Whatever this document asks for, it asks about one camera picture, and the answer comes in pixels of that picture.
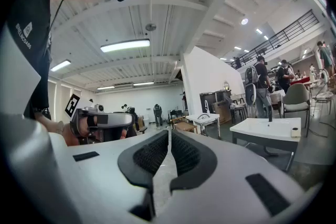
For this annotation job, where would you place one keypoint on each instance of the person's left forearm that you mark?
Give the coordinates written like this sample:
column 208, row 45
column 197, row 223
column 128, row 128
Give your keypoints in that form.
column 48, row 122

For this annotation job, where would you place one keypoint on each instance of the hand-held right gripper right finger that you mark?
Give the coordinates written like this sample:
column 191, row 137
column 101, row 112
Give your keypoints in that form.
column 223, row 173

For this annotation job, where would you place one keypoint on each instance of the person's black t-shirt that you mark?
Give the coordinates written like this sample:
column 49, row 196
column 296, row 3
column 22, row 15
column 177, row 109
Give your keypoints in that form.
column 31, row 8

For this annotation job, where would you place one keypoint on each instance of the person's left hand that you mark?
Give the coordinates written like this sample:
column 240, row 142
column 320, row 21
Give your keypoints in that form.
column 71, row 135

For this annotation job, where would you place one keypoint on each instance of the white curved faucet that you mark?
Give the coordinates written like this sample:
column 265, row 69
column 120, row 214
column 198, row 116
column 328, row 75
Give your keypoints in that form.
column 205, row 106

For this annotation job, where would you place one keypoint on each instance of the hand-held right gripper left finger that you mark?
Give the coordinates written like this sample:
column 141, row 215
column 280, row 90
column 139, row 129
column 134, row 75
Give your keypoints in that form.
column 105, row 178

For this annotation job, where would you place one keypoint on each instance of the black cabinet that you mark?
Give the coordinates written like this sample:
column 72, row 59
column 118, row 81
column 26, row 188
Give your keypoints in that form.
column 210, row 98

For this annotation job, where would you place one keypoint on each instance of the small white table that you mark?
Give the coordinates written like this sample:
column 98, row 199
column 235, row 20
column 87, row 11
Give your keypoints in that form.
column 204, row 118

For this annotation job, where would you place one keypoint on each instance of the brown cardboard box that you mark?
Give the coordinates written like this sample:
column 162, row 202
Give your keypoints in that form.
column 221, row 112

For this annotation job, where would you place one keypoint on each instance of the round grey ceiling fixture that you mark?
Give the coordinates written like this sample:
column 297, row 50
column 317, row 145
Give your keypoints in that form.
column 151, row 26

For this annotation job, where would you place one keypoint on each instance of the black balcony railing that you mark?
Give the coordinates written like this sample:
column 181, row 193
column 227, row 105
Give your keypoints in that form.
column 283, row 34

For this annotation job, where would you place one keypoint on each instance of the round ceiling lamp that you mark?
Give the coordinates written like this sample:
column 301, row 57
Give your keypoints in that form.
column 244, row 21

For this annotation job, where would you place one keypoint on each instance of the grey padded chair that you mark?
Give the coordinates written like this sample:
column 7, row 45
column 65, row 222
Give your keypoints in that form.
column 296, row 97

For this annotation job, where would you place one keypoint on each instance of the long ceiling light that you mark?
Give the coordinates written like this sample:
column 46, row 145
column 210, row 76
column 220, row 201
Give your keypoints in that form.
column 143, row 84
column 105, row 87
column 60, row 65
column 124, row 45

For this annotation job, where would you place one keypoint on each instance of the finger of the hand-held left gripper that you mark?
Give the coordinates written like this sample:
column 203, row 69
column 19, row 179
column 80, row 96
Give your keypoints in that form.
column 118, row 120

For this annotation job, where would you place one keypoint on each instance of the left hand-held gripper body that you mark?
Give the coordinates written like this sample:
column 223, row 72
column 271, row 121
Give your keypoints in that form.
column 78, row 103

